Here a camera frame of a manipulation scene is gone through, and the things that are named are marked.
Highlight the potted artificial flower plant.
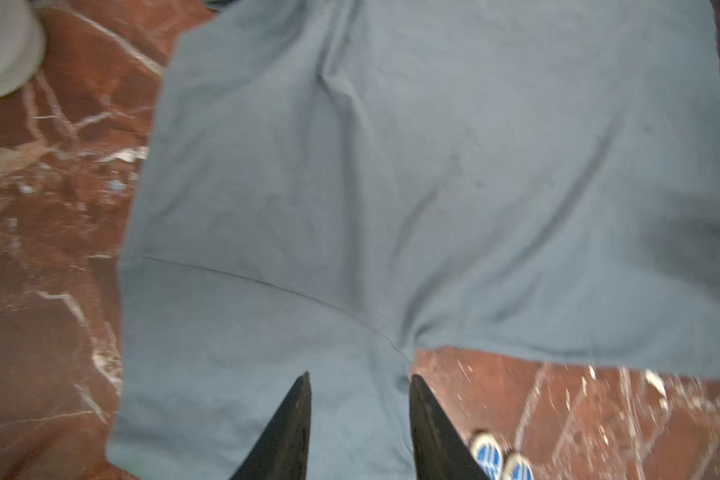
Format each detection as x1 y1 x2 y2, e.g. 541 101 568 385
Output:
0 0 46 98

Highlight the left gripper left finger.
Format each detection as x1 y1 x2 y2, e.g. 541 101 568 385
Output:
230 372 312 480

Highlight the blue dotted work glove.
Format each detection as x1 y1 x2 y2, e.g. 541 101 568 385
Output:
469 432 534 480

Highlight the grey t shirt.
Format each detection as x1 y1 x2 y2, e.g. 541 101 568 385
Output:
107 1 720 479

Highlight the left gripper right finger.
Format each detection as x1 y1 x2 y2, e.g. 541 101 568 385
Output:
409 375 487 480

